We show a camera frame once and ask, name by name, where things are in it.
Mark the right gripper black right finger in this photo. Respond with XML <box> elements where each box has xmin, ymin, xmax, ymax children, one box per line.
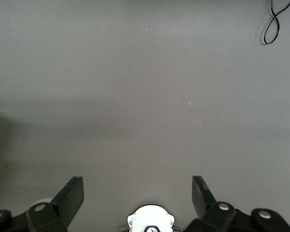
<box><xmin>183</xmin><ymin>175</ymin><xmax>290</xmax><ymax>232</ymax></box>

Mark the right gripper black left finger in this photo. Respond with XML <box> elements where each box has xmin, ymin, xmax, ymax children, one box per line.
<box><xmin>0</xmin><ymin>175</ymin><xmax>85</xmax><ymax>232</ymax></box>

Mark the loose black cable on table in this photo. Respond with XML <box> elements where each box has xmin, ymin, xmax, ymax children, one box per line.
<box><xmin>263</xmin><ymin>0</ymin><xmax>290</xmax><ymax>45</ymax></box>

